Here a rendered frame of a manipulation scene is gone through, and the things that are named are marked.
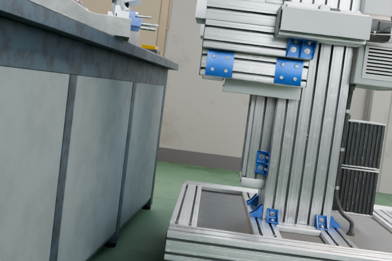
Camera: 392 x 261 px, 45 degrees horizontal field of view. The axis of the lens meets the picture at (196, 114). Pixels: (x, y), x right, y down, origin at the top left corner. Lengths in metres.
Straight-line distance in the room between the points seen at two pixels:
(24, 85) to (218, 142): 3.27
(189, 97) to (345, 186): 2.52
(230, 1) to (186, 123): 2.72
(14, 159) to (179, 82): 3.22
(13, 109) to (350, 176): 1.29
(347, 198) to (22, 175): 1.23
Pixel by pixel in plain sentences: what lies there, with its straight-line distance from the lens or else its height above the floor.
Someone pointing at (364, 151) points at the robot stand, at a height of 0.52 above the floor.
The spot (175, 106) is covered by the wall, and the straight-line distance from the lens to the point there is 4.19.
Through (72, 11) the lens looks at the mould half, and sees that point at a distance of 1.42.
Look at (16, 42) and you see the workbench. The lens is 1.00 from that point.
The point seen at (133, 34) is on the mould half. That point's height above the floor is 0.85.
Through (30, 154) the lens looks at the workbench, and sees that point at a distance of 1.12.
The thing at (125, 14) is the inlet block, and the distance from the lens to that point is 1.47.
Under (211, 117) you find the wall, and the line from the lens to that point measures 4.18.
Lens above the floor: 0.67
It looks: 3 degrees down
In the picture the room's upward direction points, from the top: 7 degrees clockwise
